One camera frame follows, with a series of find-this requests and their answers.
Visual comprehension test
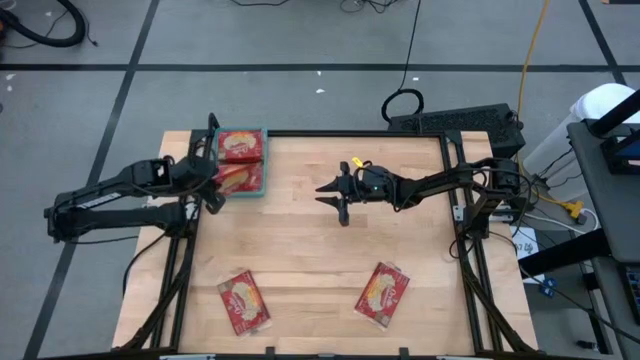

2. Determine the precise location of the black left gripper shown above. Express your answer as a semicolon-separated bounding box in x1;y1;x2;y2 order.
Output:
172;113;227;216

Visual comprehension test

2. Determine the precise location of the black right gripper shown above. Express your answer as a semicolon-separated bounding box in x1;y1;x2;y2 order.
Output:
314;162;399;226

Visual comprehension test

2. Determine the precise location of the red Orville popcorn bag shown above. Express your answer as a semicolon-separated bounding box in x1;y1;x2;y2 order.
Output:
218;130;265;164
218;162;265;195
353;261;411;331
216;269;273;337

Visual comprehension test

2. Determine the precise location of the teal plastic basket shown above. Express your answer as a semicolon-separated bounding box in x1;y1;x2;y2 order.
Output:
213;127;270;200

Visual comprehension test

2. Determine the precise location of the white paper sheet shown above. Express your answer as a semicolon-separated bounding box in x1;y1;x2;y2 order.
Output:
509;227;539;271

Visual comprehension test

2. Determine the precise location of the grey side desk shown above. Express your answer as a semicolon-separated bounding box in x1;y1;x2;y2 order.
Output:
566;87;640;360

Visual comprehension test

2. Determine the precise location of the white round bin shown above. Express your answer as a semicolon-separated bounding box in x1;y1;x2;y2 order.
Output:
522;82;639;176

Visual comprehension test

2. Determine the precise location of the black keyboard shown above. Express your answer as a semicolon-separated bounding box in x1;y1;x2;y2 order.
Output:
622;267;640;324

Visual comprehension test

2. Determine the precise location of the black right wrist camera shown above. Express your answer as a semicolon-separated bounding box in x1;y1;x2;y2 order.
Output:
357;166;391;190

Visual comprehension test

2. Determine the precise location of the black aluminium table frame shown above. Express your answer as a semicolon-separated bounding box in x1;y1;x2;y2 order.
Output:
112;129;539;359

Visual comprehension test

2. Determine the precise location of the black coiled cable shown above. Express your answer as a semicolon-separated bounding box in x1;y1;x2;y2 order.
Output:
380;0;425;125

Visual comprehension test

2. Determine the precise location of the black hose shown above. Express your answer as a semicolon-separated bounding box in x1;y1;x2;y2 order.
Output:
0;0;87;49

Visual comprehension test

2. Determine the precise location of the yellow extension cable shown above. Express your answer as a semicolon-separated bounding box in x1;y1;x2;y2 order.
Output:
515;0;586;221

